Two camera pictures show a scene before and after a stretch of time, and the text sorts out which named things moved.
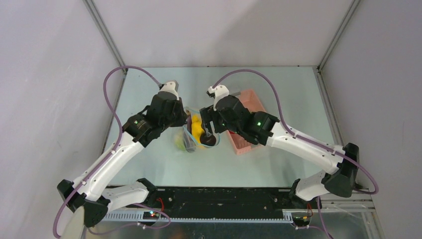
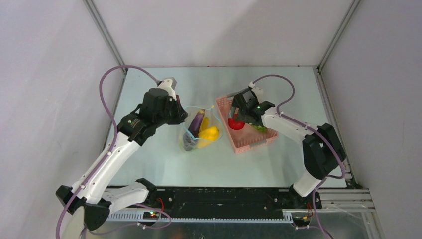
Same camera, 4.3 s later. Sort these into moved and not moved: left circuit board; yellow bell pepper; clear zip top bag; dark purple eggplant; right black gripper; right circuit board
Moved: right black gripper; yellow bell pepper; dark purple eggplant
Not moved: right circuit board; clear zip top bag; left circuit board
